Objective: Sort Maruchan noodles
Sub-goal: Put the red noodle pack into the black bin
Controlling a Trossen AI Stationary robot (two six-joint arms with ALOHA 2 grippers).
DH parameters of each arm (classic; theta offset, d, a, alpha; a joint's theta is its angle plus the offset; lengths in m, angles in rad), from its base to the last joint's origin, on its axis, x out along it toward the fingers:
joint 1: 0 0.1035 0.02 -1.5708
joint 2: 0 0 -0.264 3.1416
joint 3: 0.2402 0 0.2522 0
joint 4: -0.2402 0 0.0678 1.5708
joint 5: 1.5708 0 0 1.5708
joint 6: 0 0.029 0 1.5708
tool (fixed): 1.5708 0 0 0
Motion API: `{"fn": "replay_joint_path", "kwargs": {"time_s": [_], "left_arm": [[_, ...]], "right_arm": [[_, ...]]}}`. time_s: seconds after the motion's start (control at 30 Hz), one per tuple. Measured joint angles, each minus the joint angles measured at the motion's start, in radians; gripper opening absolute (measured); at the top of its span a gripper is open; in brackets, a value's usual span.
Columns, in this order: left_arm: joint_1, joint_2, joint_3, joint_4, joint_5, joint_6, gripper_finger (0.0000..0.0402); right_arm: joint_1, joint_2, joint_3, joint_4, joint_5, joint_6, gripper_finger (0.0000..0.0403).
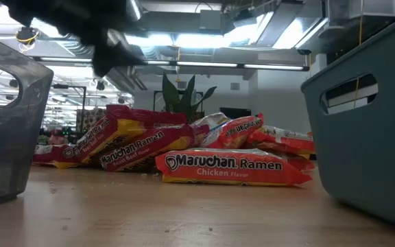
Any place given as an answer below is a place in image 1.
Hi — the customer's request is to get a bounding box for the green snake plant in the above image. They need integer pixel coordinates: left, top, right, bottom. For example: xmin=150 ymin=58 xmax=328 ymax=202
xmin=162 ymin=71 xmax=218 ymax=116

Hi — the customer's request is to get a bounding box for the black round ceiling fixture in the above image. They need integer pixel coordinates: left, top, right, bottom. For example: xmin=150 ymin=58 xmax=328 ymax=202
xmin=14 ymin=26 xmax=41 ymax=53

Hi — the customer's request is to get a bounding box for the dark flat monitor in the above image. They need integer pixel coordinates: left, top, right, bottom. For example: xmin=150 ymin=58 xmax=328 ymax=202
xmin=219 ymin=107 xmax=252 ymax=120

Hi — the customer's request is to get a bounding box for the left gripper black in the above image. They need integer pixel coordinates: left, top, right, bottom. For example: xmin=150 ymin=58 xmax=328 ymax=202
xmin=1 ymin=0 xmax=145 ymax=78

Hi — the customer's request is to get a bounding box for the blue plastic bin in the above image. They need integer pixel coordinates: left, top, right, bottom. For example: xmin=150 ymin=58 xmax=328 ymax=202
xmin=300 ymin=12 xmax=395 ymax=231

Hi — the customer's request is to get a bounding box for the orange chicken ramen pack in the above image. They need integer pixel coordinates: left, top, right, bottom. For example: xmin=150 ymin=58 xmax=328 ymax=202
xmin=276 ymin=150 xmax=317 ymax=172
xmin=246 ymin=125 xmax=317 ymax=156
xmin=155 ymin=148 xmax=313 ymax=188

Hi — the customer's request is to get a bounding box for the white ramen packet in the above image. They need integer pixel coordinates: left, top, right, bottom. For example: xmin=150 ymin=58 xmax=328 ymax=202
xmin=200 ymin=113 xmax=265 ymax=150

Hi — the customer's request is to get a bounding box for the yellow hanging cable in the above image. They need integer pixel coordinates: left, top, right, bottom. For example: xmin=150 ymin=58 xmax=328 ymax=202
xmin=353 ymin=0 xmax=365 ymax=109

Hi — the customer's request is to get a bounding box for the grey translucent plastic bin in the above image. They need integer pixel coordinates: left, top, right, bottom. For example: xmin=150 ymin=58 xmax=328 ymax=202
xmin=0 ymin=30 xmax=55 ymax=210

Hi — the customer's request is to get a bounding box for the black suspended linear light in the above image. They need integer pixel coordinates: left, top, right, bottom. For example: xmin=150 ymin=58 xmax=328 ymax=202
xmin=32 ymin=56 xmax=311 ymax=72

